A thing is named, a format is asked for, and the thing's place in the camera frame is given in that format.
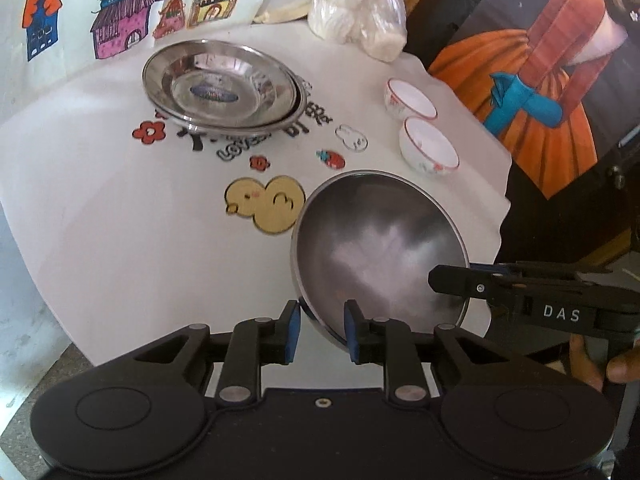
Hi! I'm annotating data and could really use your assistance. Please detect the round steel bowl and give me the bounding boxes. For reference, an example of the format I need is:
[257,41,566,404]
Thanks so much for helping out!
[291,170,469,348]

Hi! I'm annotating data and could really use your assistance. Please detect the white bowl red rim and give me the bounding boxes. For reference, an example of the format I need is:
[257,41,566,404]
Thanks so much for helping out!
[399,117,460,174]
[384,78,437,122]

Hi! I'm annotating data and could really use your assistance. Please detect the steel plate underneath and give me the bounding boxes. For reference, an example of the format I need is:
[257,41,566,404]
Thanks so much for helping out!
[142,70,303,136]

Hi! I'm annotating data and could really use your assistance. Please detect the steel plate with sticker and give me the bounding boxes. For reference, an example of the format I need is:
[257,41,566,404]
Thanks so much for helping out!
[142,39,306,136]

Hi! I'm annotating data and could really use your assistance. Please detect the person's hand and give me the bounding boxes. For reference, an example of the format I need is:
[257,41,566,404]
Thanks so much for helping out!
[568,334,640,394]

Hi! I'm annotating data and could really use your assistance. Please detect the white printed tablecloth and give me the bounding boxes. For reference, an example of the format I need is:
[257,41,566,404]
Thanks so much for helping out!
[1,22,512,364]

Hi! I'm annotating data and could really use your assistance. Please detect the girl in orange dress poster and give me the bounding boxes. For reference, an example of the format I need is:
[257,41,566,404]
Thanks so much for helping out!
[428,0,639,198]

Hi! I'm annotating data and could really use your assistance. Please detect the plastic bag of white rolls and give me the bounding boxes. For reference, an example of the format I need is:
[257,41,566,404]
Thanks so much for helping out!
[307,0,407,63]

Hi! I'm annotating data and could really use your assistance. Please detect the rolled cream paper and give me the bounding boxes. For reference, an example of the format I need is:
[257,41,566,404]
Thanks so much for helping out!
[253,0,311,24]

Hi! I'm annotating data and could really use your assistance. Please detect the colourful houses drawing sheet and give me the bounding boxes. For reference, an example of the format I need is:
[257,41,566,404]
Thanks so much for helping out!
[1,0,264,120]

